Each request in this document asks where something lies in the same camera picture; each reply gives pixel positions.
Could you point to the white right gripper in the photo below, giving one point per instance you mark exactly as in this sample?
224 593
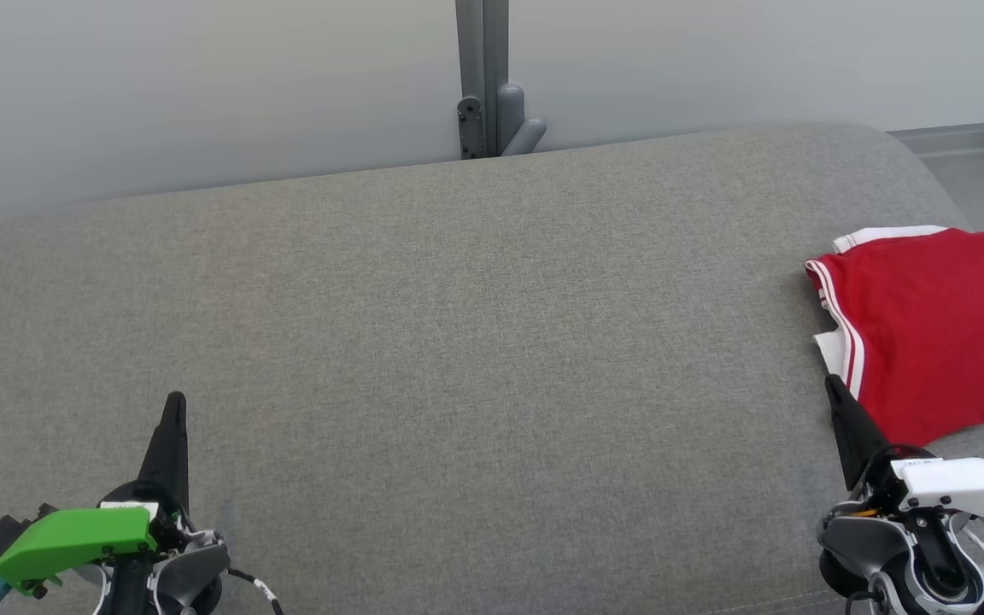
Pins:
962 483

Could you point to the grey partition base rail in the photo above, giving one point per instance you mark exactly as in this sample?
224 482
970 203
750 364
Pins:
970 138

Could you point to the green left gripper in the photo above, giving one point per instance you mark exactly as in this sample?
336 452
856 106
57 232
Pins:
73 538

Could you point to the grey metal partition post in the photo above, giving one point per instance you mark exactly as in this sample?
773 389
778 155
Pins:
483 68

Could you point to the grey fabric sofa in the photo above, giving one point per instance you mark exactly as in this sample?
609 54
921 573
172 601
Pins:
458 342

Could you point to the red basketball jersey white trim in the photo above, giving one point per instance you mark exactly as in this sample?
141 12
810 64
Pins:
936 333

